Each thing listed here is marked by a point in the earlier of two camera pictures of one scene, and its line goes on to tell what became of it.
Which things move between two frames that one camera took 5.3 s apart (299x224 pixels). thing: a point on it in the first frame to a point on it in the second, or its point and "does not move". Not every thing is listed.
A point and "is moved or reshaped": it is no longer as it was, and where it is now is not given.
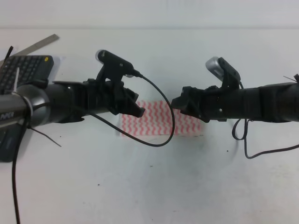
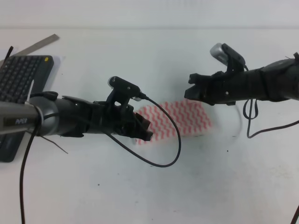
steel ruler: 48,40 does not move
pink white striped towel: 157,120 is moved or reshaped
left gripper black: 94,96 to 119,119
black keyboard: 20,71 does not move
